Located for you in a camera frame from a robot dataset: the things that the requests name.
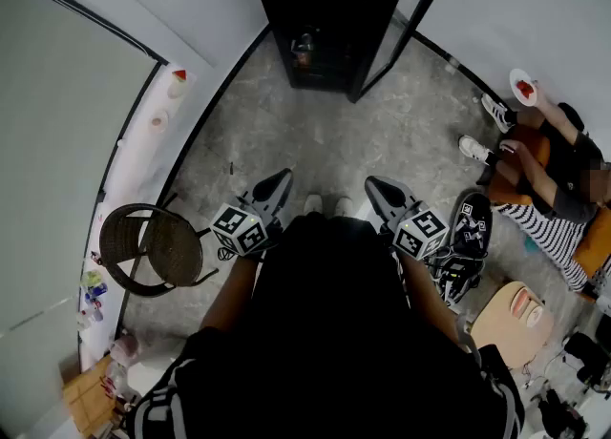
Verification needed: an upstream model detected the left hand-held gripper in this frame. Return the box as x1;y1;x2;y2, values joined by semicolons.
208;168;295;258

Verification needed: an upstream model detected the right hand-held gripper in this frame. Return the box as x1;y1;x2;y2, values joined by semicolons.
364;176;451;261

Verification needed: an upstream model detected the person's left forearm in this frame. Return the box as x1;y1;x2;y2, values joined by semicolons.
199;248;264;333

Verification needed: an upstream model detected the person's right forearm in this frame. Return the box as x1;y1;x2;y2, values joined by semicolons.
396;249;462;333

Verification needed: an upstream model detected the dark wicker chair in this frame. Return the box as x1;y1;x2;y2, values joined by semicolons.
98;193;221;299

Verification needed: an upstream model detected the white tape roll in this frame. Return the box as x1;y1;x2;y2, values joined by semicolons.
148;110;171;134

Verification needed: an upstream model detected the white cup with red top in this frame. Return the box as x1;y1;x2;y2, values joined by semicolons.
166;69;188;99

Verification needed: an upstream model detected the long white ledge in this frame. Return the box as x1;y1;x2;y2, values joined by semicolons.
75;63;201;374

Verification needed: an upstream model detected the person's black striped clothing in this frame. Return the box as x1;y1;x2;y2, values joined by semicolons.
126;215;526;439

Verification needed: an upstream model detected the black white striped cloth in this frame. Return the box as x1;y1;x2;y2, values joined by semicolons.
491;201;600;293

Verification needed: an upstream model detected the small white plate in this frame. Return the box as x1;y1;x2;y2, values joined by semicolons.
508;68;540;107

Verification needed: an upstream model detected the seated person in striped trousers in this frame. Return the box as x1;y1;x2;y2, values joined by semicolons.
486;124;611;304

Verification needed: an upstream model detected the pink plastic bag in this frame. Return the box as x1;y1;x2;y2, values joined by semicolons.
110;331;142;366

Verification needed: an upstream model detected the clear plastic bottle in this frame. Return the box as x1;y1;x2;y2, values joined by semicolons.
75;307;104;331

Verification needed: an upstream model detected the black equipment pile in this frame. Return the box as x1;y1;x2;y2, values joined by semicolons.
562;331;611;398

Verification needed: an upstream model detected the brown cardboard box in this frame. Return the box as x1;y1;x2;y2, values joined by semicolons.
61;355;130;438

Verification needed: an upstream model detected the black cable bundle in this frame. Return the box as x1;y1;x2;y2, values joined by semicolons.
424;245;486;307

